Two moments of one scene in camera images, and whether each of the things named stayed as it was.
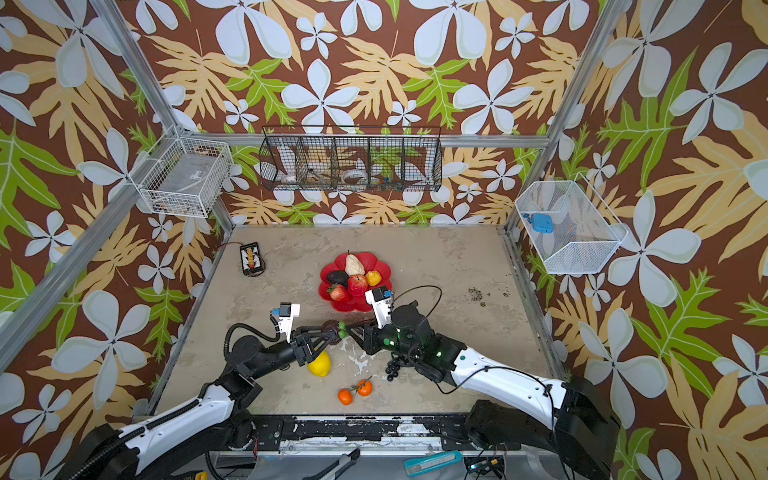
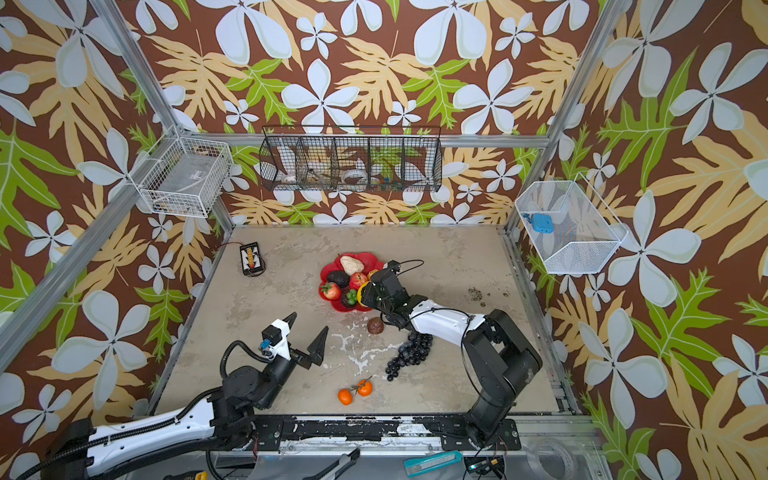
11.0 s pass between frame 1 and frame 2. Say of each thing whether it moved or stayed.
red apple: stayed
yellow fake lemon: moved
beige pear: stayed
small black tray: stayed
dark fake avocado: stayed
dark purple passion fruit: moved
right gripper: moved
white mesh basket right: stayed
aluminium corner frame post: stayed
